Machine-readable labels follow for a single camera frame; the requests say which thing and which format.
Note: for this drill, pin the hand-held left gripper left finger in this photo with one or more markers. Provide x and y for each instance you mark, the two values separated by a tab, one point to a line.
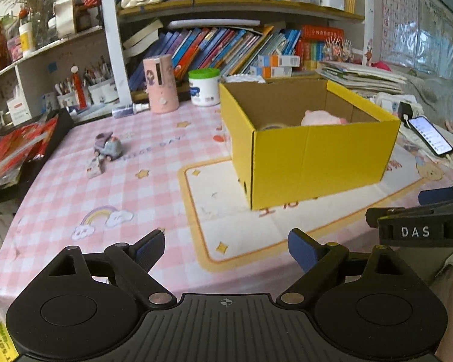
151	247

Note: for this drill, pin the pale wall chart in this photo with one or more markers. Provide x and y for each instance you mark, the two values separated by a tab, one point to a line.
441	45

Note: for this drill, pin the white bottle yellow label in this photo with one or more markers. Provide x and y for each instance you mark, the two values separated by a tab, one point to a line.
27	39

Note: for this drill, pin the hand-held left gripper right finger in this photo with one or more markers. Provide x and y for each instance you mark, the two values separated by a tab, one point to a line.
302	250

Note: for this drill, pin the small grey toy piece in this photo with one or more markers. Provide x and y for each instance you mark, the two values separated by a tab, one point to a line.
95	167

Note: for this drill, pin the yellow cardboard box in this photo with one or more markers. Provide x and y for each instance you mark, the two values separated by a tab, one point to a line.
324	162

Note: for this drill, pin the black tray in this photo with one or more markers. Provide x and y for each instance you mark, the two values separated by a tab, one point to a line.
62	128

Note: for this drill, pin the grey rolled sheet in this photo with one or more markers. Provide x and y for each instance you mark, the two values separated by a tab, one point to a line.
211	23

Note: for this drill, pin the pink cylindrical holder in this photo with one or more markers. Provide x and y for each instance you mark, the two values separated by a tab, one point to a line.
160	86

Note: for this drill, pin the small cartoon figure cutout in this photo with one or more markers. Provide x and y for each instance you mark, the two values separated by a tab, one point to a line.
368	52

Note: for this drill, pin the black charger plug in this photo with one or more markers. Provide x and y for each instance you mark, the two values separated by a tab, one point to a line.
404	113

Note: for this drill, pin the grey purple toy truck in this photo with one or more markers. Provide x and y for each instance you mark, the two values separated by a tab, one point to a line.
108	147

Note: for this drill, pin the red white figurine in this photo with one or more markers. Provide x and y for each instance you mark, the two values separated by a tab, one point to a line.
79	90

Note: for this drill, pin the white pen cup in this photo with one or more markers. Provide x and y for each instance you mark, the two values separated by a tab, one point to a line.
67	100
102	90

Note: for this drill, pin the row of colourful books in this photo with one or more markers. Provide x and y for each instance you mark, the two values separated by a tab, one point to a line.
211	49

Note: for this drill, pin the red boxed book set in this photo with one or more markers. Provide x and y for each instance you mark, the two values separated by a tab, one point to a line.
321	36

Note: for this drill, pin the white power strip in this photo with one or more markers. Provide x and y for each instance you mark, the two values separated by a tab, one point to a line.
390	101

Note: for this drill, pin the yellow printed label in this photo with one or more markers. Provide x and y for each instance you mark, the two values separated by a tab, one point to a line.
0	343

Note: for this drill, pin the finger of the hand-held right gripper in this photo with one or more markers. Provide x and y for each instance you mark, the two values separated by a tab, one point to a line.
438	218
438	195

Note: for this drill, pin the pink red cloth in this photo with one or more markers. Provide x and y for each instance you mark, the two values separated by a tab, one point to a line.
380	66

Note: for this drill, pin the dried flowers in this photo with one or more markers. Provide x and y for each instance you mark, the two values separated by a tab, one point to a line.
30	0

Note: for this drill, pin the thick white books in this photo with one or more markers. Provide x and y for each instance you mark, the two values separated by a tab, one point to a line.
141	39

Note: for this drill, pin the pink plush toy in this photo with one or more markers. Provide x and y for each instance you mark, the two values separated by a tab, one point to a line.
322	117

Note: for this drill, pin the white card red label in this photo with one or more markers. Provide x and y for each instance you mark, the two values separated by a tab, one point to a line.
19	112

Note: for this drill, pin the pink checkered tablecloth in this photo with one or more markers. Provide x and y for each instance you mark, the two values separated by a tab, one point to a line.
154	181

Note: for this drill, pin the grey blanket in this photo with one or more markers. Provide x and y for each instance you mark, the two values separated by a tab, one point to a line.
438	90

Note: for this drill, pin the yellow tape roll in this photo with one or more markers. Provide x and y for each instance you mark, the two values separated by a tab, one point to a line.
273	126

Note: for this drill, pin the pile of red packets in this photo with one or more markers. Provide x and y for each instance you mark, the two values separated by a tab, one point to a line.
11	151

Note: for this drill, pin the white jar green lid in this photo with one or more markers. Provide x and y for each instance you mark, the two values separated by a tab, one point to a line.
204	90

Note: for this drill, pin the small spray bottle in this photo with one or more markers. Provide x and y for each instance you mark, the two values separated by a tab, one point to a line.
130	110

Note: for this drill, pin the white bookshelf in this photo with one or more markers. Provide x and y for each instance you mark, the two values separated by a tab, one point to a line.
111	26

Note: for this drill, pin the orange white carton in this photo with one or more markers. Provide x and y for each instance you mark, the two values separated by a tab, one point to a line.
271	71
279	61

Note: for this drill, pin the black smartphone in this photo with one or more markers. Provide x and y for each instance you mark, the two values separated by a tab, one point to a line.
430	135

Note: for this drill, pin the pink alphabet wall poster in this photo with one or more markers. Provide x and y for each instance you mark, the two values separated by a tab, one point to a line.
400	22

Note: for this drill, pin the stack of paper booklets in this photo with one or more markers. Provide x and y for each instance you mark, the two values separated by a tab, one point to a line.
358	77

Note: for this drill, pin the white corner shelf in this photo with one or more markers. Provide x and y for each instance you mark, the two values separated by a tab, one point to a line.
53	51

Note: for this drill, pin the white paper bag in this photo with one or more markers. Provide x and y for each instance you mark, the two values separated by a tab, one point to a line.
66	11

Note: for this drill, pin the colourful spiky decoration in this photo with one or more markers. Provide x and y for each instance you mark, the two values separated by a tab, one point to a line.
338	51

